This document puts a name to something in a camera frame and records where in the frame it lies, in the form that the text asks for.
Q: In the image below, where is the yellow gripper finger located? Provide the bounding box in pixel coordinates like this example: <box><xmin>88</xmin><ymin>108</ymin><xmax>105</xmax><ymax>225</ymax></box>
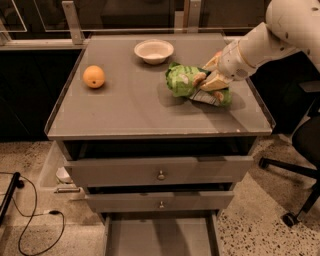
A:
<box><xmin>199</xmin><ymin>71</ymin><xmax>231</xmax><ymax>91</ymax></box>
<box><xmin>203</xmin><ymin>51</ymin><xmax>222</xmax><ymax>71</ymax></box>

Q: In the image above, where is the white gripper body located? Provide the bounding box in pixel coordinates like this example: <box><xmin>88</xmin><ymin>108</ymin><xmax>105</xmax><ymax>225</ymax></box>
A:
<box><xmin>217</xmin><ymin>41</ymin><xmax>256</xmax><ymax>81</ymax></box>

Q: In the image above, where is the green rice chip bag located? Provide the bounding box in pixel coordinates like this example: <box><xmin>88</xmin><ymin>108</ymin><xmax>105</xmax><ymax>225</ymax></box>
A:
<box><xmin>165</xmin><ymin>62</ymin><xmax>232</xmax><ymax>107</ymax></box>

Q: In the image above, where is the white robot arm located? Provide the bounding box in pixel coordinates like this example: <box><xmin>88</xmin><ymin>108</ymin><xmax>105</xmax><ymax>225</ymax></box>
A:
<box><xmin>199</xmin><ymin>0</ymin><xmax>320</xmax><ymax>91</ymax></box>

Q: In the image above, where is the grey drawer cabinet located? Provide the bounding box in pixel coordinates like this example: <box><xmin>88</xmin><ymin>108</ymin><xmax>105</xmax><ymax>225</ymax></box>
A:
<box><xmin>44</xmin><ymin>32</ymin><xmax>276</xmax><ymax>256</ymax></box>

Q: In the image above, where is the top grey drawer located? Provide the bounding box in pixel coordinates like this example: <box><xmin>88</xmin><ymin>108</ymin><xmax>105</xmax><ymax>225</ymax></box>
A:
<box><xmin>65</xmin><ymin>156</ymin><xmax>253</xmax><ymax>188</ymax></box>

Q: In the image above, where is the grey drawer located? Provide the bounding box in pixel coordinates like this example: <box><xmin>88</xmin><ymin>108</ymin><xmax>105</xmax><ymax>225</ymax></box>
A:
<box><xmin>103</xmin><ymin>212</ymin><xmax>223</xmax><ymax>256</ymax></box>
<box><xmin>86</xmin><ymin>191</ymin><xmax>234</xmax><ymax>213</ymax></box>
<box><xmin>65</xmin><ymin>156</ymin><xmax>253</xmax><ymax>188</ymax></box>

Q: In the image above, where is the middle grey drawer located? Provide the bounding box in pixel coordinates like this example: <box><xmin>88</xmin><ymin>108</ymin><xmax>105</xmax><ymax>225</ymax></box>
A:
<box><xmin>86</xmin><ymin>191</ymin><xmax>234</xmax><ymax>213</ymax></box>

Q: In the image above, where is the bottom grey drawer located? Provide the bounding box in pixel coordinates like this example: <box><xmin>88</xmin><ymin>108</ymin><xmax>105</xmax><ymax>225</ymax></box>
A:
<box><xmin>103</xmin><ymin>212</ymin><xmax>223</xmax><ymax>256</ymax></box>

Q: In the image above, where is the white paper bowl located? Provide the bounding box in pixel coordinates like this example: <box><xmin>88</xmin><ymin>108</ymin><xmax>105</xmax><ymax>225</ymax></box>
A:
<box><xmin>134</xmin><ymin>39</ymin><xmax>174</xmax><ymax>65</ymax></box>

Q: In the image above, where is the black office chair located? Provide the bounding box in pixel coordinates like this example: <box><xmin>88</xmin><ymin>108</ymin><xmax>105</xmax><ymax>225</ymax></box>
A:
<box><xmin>258</xmin><ymin>79</ymin><xmax>320</xmax><ymax>228</ymax></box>

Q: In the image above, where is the orange fruit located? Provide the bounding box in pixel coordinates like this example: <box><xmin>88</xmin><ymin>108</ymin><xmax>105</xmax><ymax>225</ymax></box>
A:
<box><xmin>82</xmin><ymin>65</ymin><xmax>105</xmax><ymax>89</ymax></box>

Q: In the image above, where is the black stand leg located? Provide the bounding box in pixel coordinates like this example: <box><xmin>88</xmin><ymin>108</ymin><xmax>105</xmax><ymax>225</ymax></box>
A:
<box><xmin>0</xmin><ymin>172</ymin><xmax>20</xmax><ymax>226</ymax></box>

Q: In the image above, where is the metal railing frame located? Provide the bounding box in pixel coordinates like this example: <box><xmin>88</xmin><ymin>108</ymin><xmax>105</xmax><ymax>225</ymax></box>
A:
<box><xmin>0</xmin><ymin>0</ymin><xmax>271</xmax><ymax>50</ymax></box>

